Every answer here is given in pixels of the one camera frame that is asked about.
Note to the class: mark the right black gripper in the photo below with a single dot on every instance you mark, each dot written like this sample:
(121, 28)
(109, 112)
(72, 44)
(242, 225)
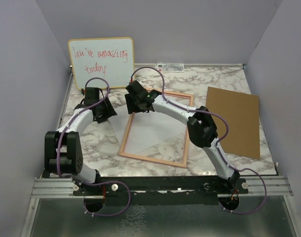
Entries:
(131, 108)

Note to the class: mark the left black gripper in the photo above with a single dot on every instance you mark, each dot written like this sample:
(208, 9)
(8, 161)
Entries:
(109, 111)

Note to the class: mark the white photo paper sheet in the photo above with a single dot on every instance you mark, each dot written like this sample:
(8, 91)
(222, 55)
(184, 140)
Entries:
(147, 129)

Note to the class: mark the pink wooden photo frame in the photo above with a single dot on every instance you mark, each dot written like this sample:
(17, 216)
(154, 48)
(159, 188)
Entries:
(167, 150)

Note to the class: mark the brown cardboard backing board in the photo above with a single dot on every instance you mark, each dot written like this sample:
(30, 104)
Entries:
(241, 112)

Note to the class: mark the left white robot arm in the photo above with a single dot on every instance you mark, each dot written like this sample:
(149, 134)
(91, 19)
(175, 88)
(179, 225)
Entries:
(63, 154)

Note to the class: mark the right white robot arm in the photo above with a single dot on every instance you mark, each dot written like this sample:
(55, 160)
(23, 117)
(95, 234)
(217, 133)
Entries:
(202, 130)

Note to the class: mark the small whiteboard with red writing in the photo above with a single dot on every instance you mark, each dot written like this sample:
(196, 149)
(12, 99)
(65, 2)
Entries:
(109, 58)

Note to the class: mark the white label strip at wall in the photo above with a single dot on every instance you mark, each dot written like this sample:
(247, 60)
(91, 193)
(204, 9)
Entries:
(170, 67)

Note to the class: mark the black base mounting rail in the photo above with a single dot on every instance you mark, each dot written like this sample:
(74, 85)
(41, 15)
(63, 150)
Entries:
(164, 190)

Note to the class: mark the aluminium front rail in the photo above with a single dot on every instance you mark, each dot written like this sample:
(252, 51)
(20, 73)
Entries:
(64, 188)

